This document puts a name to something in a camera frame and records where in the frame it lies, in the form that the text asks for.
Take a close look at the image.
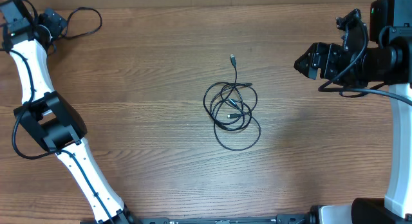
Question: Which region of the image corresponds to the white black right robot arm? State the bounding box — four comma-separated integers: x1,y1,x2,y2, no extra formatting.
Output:
294,0,411,224

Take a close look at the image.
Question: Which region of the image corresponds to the thin black USB cable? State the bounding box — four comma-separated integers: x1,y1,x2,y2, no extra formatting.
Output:
202,53,262,152

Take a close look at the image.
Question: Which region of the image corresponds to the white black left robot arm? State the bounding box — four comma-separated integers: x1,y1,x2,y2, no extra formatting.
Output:
1,0,135,224

